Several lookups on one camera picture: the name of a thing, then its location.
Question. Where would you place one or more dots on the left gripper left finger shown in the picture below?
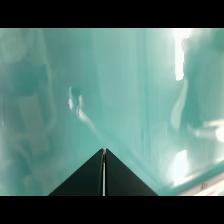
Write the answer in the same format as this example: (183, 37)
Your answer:
(87, 180)

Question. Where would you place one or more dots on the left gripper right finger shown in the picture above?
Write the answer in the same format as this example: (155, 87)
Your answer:
(124, 181)

